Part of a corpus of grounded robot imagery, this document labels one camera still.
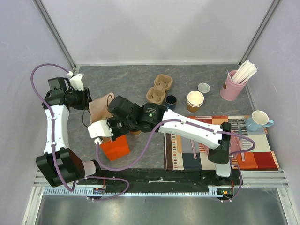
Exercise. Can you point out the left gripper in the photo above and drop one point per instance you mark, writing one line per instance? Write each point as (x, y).
(86, 97)

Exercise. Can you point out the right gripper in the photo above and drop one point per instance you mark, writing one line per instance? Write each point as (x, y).
(115, 128)

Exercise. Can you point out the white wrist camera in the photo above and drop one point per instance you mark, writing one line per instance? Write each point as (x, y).
(99, 130)
(75, 81)

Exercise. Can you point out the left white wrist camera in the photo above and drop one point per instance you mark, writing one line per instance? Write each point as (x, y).
(75, 81)

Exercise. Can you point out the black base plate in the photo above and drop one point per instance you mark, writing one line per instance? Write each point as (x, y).
(161, 180)

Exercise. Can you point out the single brown paper cup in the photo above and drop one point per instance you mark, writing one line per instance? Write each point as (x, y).
(135, 133)

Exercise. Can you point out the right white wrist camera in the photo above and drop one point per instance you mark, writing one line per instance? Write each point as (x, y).
(99, 130)

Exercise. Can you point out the patterned colourful placemat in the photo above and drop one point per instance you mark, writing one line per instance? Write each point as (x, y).
(179, 155)

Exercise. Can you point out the pink dotted plate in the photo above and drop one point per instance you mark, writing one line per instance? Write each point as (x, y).
(235, 146)

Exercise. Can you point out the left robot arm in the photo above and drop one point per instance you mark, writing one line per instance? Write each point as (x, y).
(59, 164)

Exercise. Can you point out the orange paper bag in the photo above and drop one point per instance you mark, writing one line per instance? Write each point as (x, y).
(98, 111)

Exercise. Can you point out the light blue mug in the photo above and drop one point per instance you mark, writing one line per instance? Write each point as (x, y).
(257, 120)

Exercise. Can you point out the dark blue ceramic mug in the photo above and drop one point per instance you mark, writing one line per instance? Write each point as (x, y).
(170, 102)

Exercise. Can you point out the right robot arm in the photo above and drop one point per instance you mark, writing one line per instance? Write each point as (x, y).
(150, 118)

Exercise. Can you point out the cardboard cup carrier stack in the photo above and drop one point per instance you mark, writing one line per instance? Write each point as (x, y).
(157, 93)

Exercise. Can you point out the bundle of white straws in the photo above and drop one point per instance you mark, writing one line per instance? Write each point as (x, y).
(244, 73)

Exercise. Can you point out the stack of brown paper cups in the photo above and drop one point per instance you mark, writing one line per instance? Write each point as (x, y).
(195, 100)

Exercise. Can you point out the pink straw holder cup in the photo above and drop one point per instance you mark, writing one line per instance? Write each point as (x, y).
(230, 90)

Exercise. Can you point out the grey slotted cable duct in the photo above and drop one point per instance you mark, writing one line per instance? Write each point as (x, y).
(98, 191)

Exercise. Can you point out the fork with pink handle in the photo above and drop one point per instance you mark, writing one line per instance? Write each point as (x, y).
(193, 149)

